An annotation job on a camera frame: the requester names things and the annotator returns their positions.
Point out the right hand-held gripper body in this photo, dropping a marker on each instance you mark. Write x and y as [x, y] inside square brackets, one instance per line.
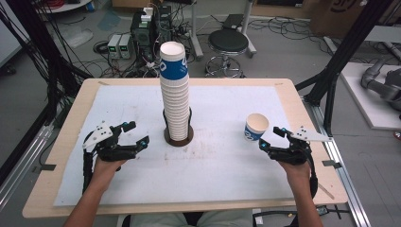
[293, 156]

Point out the aluminium rail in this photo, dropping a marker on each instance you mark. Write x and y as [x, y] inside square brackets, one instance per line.
[343, 183]
[22, 170]

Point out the black round stool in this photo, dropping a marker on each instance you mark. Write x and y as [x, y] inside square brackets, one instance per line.
[227, 41]

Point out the grey power supply unit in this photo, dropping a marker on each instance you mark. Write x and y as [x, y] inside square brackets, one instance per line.
[125, 45]
[113, 45]

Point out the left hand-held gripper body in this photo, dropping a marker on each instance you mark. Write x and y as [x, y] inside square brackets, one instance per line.
[116, 153]

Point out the stack of white paper cups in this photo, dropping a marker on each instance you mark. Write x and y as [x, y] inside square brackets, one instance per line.
[175, 108]

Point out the blue banded paper cup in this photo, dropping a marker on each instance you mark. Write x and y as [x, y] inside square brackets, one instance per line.
[255, 130]
[173, 67]

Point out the open cardboard box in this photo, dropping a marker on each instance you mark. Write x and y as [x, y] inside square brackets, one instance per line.
[129, 3]

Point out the person's right hand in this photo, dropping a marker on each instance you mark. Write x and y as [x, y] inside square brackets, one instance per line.
[298, 175]

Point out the black metal frame post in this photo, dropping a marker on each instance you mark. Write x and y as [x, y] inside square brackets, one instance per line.
[343, 56]
[41, 50]

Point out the black computer tower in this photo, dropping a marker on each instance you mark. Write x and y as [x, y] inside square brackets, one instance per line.
[143, 34]
[164, 19]

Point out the black tape strip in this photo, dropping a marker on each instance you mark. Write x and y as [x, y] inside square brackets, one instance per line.
[332, 164]
[45, 167]

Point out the grey desk leg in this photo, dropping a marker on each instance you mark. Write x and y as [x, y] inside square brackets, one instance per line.
[196, 34]
[247, 31]

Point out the white table mat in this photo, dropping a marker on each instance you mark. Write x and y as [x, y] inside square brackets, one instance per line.
[217, 170]

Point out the person's light trousers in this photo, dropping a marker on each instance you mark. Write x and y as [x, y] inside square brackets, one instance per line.
[157, 220]

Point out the round white table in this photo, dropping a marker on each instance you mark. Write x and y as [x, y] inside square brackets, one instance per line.
[64, 5]

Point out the person's left hand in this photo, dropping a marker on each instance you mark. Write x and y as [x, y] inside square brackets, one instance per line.
[104, 173]

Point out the printed cardboard box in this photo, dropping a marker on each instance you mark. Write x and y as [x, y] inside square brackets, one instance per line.
[334, 19]

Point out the white floor board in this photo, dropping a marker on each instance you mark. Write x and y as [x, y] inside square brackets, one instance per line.
[362, 101]

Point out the black flat floor device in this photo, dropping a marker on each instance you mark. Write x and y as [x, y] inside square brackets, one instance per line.
[233, 21]

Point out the white power adapter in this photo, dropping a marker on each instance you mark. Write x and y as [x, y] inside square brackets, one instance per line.
[147, 14]

